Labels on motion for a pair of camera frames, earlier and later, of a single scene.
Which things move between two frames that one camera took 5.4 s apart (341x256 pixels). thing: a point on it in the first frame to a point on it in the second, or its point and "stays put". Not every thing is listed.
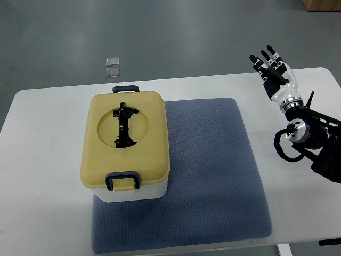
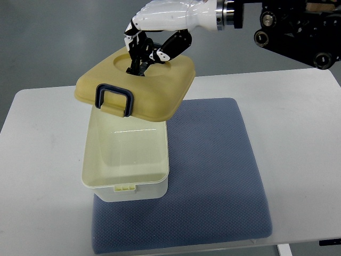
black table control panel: [330, 241] stays put
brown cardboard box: [322, 5] stays put
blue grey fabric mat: [215, 193] stays put
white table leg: [284, 249] stays put
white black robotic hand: [278, 80] to [160, 32]
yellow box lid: [125, 131] to [153, 96]
